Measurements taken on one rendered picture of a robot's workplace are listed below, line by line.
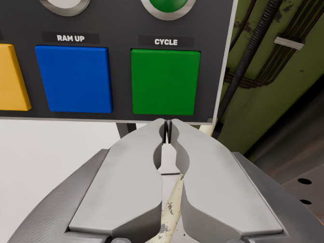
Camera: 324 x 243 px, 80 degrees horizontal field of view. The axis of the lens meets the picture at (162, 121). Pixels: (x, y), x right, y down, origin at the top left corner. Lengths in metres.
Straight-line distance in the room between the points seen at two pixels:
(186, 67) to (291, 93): 0.42
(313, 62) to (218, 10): 0.35
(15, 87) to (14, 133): 1.36
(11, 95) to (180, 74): 0.20
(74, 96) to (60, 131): 1.25
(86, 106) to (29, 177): 1.20
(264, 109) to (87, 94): 0.52
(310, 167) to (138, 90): 0.38
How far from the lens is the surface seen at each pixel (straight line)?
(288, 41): 0.50
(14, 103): 0.29
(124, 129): 0.54
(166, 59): 0.22
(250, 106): 0.65
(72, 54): 0.24
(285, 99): 0.62
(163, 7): 0.22
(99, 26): 0.23
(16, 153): 1.54
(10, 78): 0.28
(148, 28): 0.22
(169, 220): 0.54
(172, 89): 0.23
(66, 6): 0.24
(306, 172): 0.50
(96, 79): 0.23
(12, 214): 1.40
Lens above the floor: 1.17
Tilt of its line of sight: 57 degrees down
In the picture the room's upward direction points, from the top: 4 degrees clockwise
